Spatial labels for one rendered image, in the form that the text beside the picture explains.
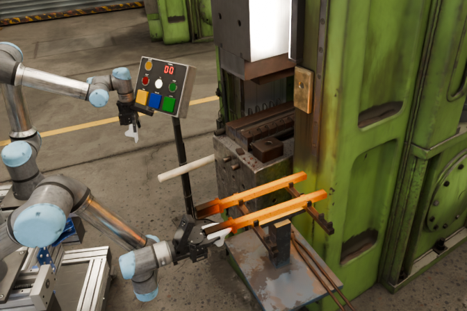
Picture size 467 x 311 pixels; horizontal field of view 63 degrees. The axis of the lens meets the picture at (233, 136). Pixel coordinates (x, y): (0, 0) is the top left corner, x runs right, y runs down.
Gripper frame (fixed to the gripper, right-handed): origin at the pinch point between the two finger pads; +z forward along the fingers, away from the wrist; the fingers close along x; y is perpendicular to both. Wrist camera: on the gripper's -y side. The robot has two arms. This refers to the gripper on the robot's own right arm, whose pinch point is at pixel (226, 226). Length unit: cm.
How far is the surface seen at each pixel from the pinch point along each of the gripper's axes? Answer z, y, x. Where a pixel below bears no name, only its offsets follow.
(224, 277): 16, 98, -57
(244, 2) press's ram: 30, -61, -45
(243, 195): 11.3, -0.9, -11.1
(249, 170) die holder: 25.1, 8.6, -35.9
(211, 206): -1.6, -1.7, -9.8
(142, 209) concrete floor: -17, 98, -141
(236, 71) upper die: 28, -31, -53
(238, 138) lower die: 28, 3, -55
